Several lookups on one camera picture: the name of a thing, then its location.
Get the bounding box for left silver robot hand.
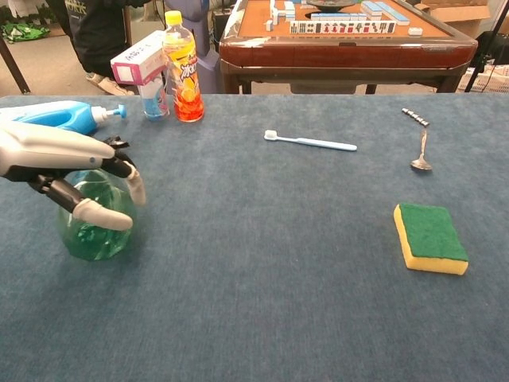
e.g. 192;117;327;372
0;119;147;232

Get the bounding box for green transparent spray bottle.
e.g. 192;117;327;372
57;134;138;263

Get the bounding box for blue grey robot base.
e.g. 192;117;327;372
163;0;223;95

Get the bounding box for metal link strip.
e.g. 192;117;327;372
401;107;431;127

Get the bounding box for blue pump detergent bottle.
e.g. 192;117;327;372
0;99;128;134

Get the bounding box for small clear bottle blue label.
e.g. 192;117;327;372
138;75;171;121

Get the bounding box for orange drink bottle yellow cap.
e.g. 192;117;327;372
162;10;205;123

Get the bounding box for black tripod stand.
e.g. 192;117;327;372
464;0;509;93

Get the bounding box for dark slanted pole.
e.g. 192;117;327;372
0;37;32;95

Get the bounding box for green bag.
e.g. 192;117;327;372
0;21;51;43

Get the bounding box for white pink cardboard box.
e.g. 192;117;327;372
110;30;170;87

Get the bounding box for person in dark clothes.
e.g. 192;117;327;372
46;0;136;96

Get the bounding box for blue table cloth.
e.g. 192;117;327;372
0;93;509;382

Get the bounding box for light blue toothbrush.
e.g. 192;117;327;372
263;129;358;153

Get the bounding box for stacked mahjong tiles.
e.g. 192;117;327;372
264;0;297;32

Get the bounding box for brown mahjong table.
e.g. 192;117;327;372
218;0;479;96

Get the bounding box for row of face-up mahjong tiles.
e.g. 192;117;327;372
289;20;398;36

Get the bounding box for row of blue-backed mahjong tiles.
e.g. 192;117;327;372
311;11;367;21

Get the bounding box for dark mahjong table centre dish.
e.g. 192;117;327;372
305;0;361;11

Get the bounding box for diagonal row of mahjong tiles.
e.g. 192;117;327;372
359;0;410;27

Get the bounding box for metal spoon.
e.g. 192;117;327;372
410;129;433;173

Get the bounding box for green yellow sponge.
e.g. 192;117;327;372
393;202;469;276

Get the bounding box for white plastic crate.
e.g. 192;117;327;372
457;63;509;95

